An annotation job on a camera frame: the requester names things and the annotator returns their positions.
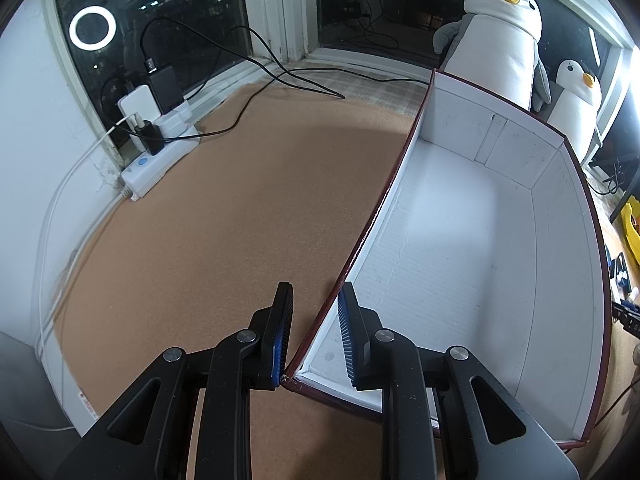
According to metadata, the red box white interior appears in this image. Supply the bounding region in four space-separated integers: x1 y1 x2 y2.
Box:
280 68 613 451

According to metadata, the large plush penguin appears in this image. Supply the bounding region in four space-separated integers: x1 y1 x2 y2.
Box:
433 0 552 112

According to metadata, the black power adapter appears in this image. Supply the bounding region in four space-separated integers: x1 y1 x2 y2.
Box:
148 65 184 115

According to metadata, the yellow fruit bowl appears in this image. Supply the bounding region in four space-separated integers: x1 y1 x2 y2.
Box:
620 196 640 263

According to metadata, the black cable on floor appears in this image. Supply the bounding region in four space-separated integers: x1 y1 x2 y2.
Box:
98 16 432 154

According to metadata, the black plug on strip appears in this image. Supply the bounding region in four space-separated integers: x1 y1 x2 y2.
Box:
134 120 166 156

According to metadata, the white charger on strip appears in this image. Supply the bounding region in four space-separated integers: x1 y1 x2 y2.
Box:
117 84 160 128

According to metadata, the small plush penguin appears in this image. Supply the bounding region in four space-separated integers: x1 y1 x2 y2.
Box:
546 60 602 162

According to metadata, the white power strip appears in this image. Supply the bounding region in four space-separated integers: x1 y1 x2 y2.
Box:
120 139 200 202

